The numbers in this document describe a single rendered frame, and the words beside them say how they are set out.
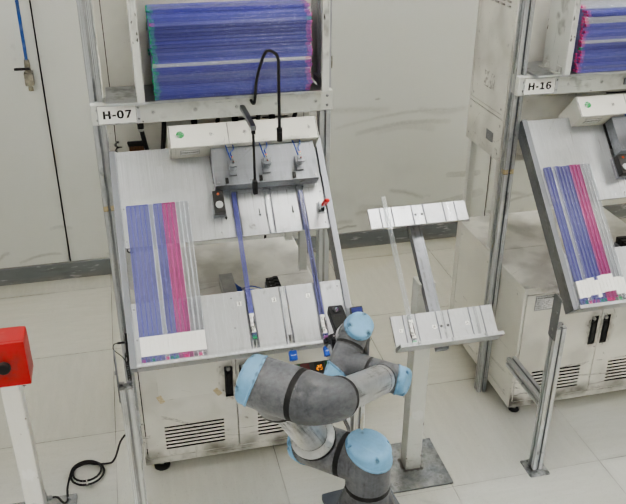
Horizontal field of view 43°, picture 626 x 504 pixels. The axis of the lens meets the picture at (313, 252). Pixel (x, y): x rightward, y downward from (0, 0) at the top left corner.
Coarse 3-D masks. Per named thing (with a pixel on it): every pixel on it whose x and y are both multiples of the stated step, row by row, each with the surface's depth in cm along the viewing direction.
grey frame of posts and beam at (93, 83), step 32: (320, 0) 250; (320, 32) 255; (96, 64) 243; (320, 64) 259; (96, 96) 248; (288, 96) 259; (320, 96) 261; (96, 128) 252; (320, 128) 270; (320, 256) 292; (128, 384) 241; (128, 416) 245; (352, 416) 267; (128, 448) 249
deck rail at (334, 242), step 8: (320, 144) 268; (320, 152) 267; (320, 160) 266; (320, 168) 266; (328, 184) 264; (328, 192) 263; (328, 208) 261; (328, 216) 261; (328, 232) 264; (336, 232) 259; (336, 240) 258; (336, 248) 257; (336, 256) 256; (336, 264) 257; (336, 272) 259; (344, 272) 255; (344, 280) 254; (344, 288) 253; (344, 296) 252; (344, 304) 253
